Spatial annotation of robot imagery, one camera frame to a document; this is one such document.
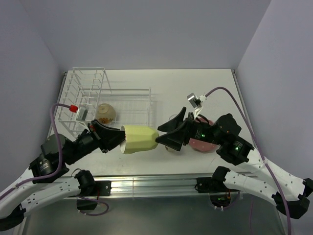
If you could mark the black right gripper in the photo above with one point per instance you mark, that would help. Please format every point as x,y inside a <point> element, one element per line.
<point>175,138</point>

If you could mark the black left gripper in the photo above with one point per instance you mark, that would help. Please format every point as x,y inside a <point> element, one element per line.
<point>105,136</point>

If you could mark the beige bowl with flower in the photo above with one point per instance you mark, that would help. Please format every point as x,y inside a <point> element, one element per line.
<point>105,113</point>

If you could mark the yellow-green mug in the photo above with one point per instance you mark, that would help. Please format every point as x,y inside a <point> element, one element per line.
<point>138,138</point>

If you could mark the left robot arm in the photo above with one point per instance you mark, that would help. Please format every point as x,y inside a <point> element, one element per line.
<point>34,189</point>

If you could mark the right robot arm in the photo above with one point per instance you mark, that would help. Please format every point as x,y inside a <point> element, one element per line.
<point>288,193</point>

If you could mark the small steel cup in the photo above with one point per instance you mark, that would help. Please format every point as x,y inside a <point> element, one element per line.
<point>171,149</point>

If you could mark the pink dotted plate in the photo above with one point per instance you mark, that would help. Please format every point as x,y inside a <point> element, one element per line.
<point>202,146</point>

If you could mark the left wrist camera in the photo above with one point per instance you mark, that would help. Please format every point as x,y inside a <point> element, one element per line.
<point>82,113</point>

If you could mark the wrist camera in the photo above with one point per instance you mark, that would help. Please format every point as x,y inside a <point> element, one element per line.
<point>82,113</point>
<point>197,103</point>

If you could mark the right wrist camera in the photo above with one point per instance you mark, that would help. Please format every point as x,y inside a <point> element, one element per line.
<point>197,103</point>

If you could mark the white wire dish rack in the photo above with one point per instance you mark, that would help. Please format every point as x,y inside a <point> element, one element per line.
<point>92,86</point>

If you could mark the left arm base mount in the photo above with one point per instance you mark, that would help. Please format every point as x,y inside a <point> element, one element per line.
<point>102,188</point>

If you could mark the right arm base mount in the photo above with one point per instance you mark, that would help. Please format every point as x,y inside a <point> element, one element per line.
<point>220,195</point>

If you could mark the aluminium rail frame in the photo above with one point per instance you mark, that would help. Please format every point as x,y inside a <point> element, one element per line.
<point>153,192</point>

